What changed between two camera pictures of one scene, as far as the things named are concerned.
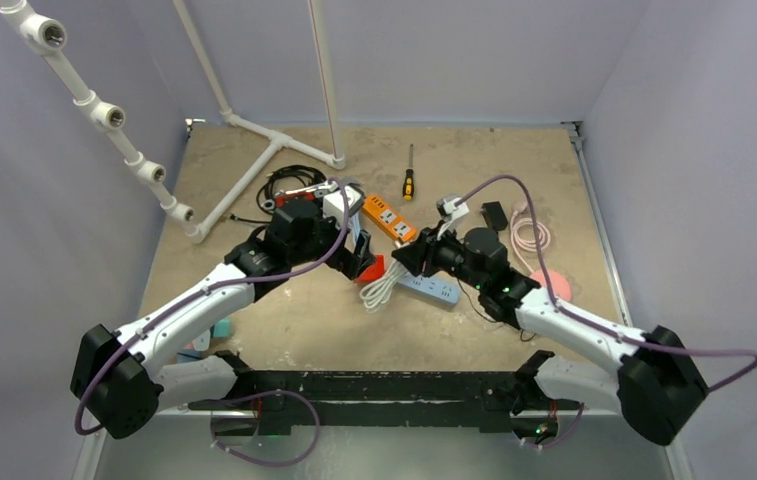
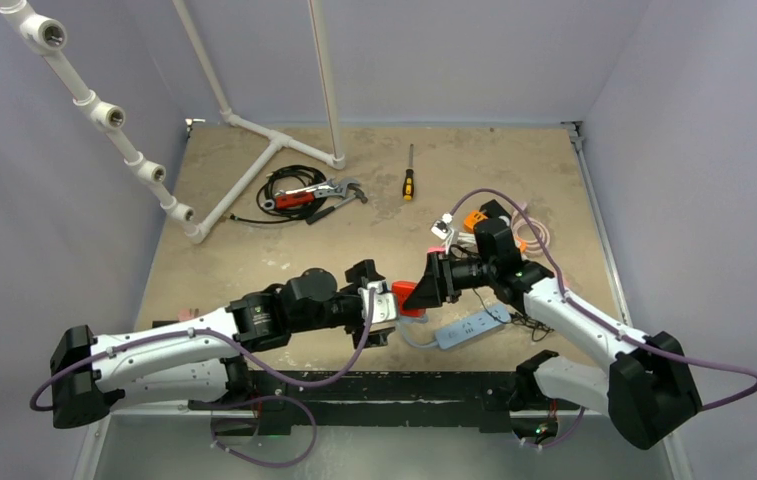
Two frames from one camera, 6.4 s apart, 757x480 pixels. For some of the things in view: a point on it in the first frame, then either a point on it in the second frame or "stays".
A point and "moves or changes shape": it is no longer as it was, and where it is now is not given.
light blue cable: x=354 y=226 to x=409 y=319
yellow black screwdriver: x=409 y=178 stays
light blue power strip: x=442 y=287 moves or changes shape
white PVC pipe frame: x=49 y=37 stays
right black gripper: x=422 y=246 to x=448 y=281
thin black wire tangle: x=526 y=340 moves or changes shape
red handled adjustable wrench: x=309 y=193 stays
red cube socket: x=374 y=272 moves or changes shape
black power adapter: x=494 y=215 stays
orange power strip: x=389 y=218 to x=474 y=217
